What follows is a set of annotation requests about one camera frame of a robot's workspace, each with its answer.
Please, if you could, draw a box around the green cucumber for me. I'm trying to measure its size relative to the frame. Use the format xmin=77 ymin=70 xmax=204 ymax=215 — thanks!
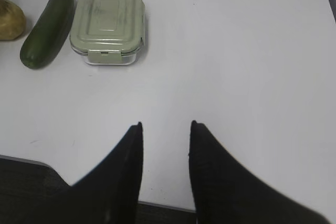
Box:
xmin=19 ymin=0 xmax=75 ymax=69

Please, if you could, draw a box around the yellow pear-shaped squash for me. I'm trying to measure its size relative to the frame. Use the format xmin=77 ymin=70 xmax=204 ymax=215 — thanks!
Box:
xmin=1 ymin=0 xmax=26 ymax=40

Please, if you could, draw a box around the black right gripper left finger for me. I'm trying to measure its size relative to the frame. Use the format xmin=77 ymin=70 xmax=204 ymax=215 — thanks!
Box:
xmin=44 ymin=123 xmax=143 ymax=223

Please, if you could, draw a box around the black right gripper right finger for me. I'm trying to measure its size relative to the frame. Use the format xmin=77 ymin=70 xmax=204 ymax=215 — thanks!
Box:
xmin=189 ymin=121 xmax=329 ymax=223

